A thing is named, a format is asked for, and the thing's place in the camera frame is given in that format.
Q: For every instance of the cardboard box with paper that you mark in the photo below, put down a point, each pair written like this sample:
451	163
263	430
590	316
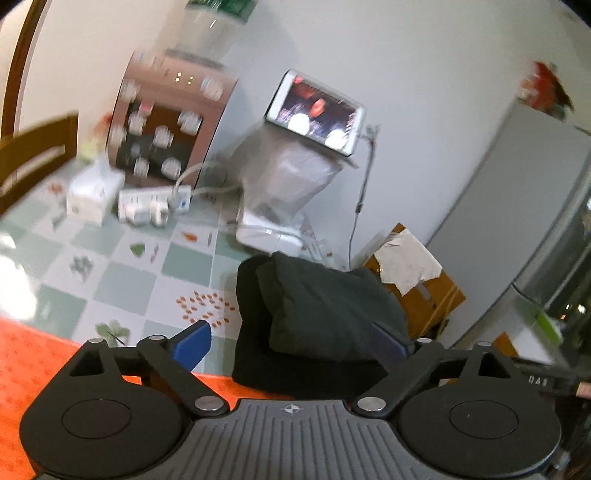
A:
415	277

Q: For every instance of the brown water dispenser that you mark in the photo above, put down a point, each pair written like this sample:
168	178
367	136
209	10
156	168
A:
165	116

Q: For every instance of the checkered tablecloth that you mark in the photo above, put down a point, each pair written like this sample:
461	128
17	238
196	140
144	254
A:
118	282

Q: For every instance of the white plastic bag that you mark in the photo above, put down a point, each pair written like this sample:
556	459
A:
279	173

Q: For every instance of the white tissue box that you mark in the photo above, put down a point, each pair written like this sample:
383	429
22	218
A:
91	194

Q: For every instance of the black long-sleeve shirt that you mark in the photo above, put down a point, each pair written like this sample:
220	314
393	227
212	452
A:
327	314

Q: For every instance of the orange patterned table mat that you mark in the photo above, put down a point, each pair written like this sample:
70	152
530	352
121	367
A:
88	412

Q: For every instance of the folded black garment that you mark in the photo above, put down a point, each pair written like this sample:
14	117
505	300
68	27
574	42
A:
258	366

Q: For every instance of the tablet on stand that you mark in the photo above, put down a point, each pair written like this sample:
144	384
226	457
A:
312	110

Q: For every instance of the grey refrigerator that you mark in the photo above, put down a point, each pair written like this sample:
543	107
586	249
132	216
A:
509	206

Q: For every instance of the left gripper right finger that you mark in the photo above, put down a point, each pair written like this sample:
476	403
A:
407	372

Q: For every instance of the white power strip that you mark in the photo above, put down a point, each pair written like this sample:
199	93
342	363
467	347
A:
140	206

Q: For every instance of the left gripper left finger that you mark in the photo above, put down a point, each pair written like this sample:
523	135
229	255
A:
171	361

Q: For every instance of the clear water bottle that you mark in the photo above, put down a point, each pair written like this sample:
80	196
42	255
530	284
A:
209	28

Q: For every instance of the far wooden chair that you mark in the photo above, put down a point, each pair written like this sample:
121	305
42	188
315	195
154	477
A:
32	155

